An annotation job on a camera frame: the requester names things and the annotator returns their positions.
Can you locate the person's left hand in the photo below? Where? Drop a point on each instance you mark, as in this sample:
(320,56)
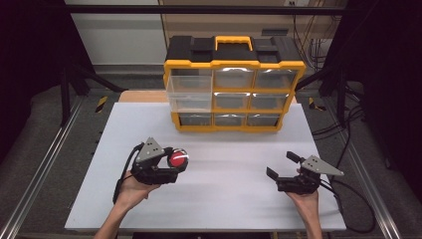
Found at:
(132,191)

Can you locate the black curtain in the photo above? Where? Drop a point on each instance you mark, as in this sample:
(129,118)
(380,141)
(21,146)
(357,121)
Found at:
(391,66)
(33,66)

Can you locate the person's right hand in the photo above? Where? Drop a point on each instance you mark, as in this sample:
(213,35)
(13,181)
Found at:
(307,202)

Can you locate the aluminium rail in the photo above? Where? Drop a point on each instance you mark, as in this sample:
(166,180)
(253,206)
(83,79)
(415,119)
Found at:
(384,219)
(40,166)

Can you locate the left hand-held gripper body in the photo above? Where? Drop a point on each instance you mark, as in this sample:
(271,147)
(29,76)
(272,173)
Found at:
(149,166)

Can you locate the wooden board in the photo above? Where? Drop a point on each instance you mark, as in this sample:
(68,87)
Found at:
(142,96)

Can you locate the pulled-out clear plastic drawer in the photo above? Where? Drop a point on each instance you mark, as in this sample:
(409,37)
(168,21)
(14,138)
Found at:
(190,99)

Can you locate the black horizontal bar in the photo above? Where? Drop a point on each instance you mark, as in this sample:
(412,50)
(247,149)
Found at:
(199,9)

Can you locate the yellow and black tape strip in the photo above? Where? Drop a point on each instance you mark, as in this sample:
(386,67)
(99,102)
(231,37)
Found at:
(313,103)
(101,104)

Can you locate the yellow and black drawer cabinet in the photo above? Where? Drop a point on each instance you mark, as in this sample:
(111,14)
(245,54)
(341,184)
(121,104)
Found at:
(232,53)

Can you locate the black metal stand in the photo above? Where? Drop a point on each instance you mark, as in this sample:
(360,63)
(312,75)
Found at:
(66,96)
(340,96)

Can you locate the set of clear cabinet drawers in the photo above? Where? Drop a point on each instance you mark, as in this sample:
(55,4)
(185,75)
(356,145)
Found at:
(234,78)

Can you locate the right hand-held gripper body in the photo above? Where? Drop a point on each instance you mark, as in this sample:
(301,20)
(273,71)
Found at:
(305,181)

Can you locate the red ball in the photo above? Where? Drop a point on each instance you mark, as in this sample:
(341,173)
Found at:
(176,160)

